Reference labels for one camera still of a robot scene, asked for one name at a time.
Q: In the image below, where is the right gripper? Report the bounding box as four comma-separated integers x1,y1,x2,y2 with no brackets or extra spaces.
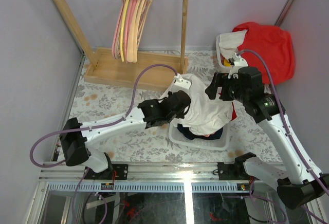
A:
205,72,249,104

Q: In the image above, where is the white t shirt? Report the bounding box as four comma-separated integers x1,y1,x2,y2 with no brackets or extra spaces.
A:
171,73,236,136

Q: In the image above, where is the peach plastic hanger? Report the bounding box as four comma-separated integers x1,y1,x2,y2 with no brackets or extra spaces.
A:
126,0,153,63

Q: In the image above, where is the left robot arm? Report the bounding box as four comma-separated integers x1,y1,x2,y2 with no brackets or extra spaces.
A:
60,90,191,180

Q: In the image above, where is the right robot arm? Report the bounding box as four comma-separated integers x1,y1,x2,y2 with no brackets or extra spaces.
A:
205,67,328,210

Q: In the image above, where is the red t shirt on basket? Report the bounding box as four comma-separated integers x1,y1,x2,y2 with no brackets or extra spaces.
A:
232,22,295,85

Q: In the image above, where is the yellow plastic hanger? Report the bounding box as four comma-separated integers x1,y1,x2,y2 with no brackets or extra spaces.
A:
120,0,130,62

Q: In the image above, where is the pink plastic hanger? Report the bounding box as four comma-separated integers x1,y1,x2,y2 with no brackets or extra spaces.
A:
112,0,126,59

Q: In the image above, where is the pile of folded clothes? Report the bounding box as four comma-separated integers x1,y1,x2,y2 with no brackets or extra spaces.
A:
173,102,236,140

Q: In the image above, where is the white front laundry basket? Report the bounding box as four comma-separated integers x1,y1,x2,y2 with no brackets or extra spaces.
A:
169,123,230,151

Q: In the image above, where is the white laundry basket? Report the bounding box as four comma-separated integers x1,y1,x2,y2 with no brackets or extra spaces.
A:
169,123,230,151
215,30,247,73

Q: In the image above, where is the wooden clothes rack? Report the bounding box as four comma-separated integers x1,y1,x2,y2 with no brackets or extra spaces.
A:
53,0,188,91

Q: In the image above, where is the white back laundry basket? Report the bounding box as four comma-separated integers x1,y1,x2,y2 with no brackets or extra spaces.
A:
215,30,247,73

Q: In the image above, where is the floral table cloth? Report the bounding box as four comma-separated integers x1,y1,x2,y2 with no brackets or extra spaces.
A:
69,59,281,162

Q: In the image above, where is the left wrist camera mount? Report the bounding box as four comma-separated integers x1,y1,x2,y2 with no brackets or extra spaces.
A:
172,73,192,92

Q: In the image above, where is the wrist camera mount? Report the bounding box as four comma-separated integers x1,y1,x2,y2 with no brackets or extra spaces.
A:
172,73,192,92
228,53,248,79

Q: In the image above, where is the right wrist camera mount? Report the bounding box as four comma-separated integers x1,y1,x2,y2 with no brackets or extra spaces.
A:
228,53,248,79

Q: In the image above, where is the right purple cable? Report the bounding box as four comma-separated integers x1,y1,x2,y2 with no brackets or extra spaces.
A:
236,49,329,223

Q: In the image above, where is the aluminium rail frame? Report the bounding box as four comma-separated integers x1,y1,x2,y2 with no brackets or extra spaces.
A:
24,162,250,223

